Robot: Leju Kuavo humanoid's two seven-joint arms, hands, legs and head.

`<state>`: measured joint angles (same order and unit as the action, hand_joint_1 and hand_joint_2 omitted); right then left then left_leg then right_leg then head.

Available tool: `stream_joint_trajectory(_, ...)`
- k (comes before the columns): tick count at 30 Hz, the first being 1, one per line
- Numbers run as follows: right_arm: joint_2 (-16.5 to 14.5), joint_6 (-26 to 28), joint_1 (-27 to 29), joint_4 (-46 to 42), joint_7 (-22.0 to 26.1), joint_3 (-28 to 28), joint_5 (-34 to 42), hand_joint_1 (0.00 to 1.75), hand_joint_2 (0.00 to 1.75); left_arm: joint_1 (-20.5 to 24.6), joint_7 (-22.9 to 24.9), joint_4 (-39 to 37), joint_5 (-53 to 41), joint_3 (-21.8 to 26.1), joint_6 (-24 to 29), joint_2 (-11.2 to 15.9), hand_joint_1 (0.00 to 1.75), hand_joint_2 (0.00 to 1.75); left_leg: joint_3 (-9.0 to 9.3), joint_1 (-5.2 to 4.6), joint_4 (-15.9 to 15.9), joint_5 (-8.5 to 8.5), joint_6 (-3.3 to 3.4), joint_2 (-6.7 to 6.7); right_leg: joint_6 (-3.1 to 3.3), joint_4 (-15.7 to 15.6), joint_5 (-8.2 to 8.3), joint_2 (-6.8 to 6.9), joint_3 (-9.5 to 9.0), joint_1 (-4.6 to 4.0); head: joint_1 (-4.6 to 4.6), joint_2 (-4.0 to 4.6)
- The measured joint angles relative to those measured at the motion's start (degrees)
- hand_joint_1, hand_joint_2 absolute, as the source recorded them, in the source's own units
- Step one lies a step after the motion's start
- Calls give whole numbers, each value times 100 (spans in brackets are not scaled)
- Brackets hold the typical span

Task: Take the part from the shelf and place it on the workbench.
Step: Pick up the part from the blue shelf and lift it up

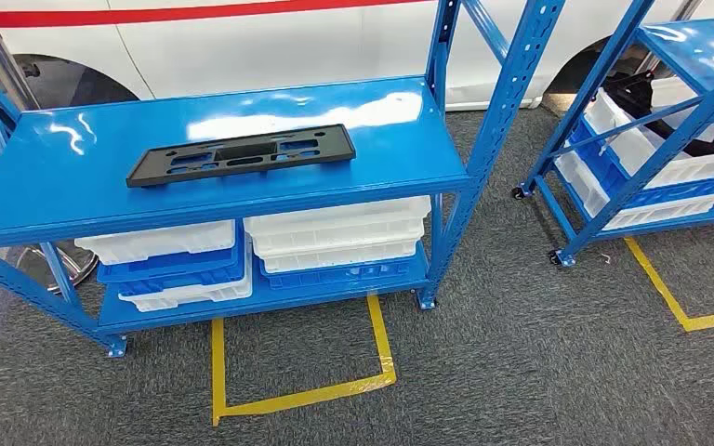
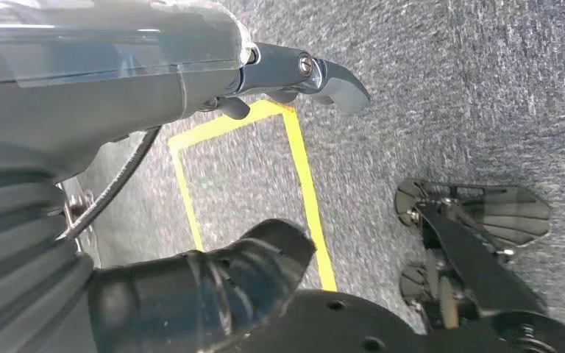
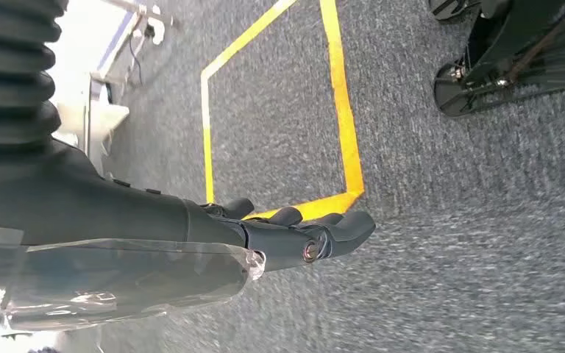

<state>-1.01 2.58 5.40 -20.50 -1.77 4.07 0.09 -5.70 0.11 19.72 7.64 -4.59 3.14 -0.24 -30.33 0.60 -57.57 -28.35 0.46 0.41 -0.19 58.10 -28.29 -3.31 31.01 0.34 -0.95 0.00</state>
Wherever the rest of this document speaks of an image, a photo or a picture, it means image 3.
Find yellow floor tape outline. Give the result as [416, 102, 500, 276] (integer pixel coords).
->
[199, 0, 366, 221]

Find stainless steel workbench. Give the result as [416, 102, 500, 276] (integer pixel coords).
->
[85, 0, 182, 164]

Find black power cable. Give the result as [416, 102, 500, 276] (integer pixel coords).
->
[127, 32, 146, 88]

